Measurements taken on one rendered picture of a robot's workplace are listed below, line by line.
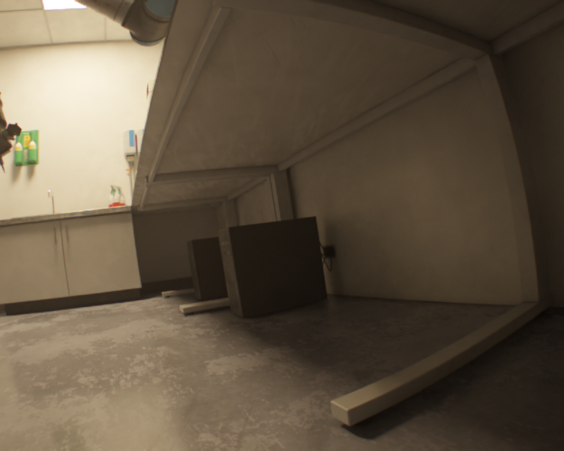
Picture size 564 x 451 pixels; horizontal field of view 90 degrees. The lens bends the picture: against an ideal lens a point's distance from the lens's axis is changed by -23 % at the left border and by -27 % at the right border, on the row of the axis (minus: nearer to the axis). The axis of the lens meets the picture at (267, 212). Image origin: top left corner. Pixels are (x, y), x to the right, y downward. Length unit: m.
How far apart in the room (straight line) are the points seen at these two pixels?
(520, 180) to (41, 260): 2.92
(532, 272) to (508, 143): 0.33
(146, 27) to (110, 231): 2.22
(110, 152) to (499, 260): 3.32
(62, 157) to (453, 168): 3.31
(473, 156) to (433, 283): 0.47
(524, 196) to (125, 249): 2.61
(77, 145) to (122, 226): 1.15
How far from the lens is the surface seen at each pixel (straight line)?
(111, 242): 2.89
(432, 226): 1.29
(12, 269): 3.04
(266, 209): 2.46
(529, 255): 0.98
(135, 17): 0.86
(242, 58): 0.87
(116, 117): 3.78
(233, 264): 1.53
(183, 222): 3.56
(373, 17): 0.73
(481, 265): 1.19
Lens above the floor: 0.31
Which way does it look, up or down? 5 degrees up
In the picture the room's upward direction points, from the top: 9 degrees counter-clockwise
